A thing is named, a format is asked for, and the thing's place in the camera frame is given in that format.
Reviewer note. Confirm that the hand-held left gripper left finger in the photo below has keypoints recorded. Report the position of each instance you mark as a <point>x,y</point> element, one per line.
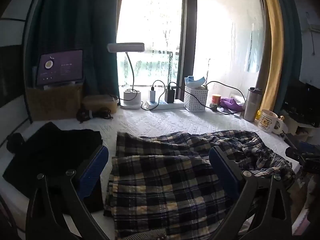
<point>93,170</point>

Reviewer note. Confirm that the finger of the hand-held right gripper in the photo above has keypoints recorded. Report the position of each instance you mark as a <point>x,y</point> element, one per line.
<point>293,152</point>

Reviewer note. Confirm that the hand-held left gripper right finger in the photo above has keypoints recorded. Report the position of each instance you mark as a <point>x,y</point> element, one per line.
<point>222,170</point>

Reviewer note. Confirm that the plaid flannel shirt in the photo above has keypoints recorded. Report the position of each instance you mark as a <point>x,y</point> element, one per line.
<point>160,180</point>

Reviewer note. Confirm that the white bear print mug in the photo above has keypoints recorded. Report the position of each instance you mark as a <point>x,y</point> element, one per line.
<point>267,121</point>

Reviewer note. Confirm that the dark boxy object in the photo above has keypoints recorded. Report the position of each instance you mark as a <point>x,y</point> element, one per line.
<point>300,105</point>

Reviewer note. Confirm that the black folded cloth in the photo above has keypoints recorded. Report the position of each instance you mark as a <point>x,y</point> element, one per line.
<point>50,145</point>

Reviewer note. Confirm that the yellow packet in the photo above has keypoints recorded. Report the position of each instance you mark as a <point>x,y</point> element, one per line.
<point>258,115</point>

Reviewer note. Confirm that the white papers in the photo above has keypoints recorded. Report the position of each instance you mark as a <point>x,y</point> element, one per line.
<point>233,113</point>

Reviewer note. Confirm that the steel tumbler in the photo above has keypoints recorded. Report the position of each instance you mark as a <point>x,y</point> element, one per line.
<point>251,107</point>

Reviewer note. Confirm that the small grey ball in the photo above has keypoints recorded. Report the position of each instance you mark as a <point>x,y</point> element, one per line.
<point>214,107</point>

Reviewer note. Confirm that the brown food container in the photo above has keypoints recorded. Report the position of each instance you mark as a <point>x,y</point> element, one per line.
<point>100,103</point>

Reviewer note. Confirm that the purple cloth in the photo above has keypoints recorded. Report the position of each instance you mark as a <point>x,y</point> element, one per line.
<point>230,103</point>

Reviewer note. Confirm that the red can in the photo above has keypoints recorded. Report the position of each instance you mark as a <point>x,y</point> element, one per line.
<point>216,98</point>

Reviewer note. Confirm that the white perforated basket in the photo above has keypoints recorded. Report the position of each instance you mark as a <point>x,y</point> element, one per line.
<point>196,98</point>

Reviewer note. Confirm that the white textured bed cover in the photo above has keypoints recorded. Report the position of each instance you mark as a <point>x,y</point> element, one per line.
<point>155,122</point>

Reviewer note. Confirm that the cardboard box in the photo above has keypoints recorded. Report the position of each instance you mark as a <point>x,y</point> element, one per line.
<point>55,102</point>

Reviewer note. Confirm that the white desk lamp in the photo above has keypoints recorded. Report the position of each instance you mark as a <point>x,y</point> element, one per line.
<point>130,100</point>

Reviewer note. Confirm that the small black round object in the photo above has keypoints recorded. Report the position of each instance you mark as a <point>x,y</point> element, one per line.
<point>15,142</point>

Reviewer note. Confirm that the white power strip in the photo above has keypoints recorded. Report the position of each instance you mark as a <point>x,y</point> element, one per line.
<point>162,105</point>

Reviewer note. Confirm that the black charger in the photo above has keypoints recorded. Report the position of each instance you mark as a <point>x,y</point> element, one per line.
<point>170,96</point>

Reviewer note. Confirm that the blue face mask pack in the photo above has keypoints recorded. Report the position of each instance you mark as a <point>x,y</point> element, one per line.
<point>197,82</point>

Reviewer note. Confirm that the white charger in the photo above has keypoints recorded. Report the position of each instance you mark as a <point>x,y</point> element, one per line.
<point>152,96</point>

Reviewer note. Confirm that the tablet with purple screen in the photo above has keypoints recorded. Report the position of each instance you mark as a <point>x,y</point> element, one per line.
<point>60,66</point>

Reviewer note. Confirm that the dark window frame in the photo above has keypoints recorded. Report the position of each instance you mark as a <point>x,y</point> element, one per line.
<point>186,42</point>

